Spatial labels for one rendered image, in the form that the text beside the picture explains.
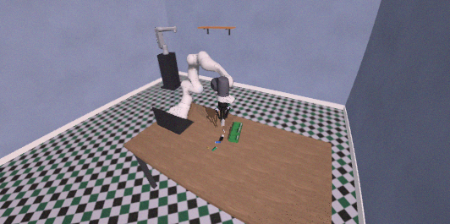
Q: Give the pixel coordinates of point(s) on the green three-compartment bin rack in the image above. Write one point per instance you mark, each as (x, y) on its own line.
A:
(234, 136)

